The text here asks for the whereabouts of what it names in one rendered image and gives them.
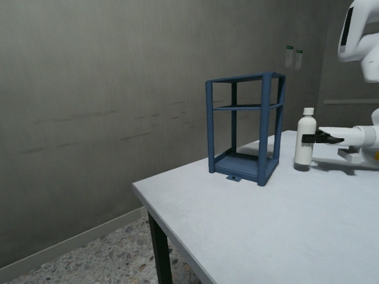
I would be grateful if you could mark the blue shelving unit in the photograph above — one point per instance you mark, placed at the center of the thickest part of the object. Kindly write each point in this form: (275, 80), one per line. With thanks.
(244, 166)

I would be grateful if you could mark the pale grey cylinder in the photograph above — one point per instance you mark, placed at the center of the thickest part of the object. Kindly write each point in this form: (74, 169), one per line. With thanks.
(307, 125)

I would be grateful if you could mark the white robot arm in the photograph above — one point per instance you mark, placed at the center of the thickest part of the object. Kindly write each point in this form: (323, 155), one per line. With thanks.
(354, 45)

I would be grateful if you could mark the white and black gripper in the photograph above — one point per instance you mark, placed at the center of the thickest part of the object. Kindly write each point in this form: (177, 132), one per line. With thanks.
(334, 136)

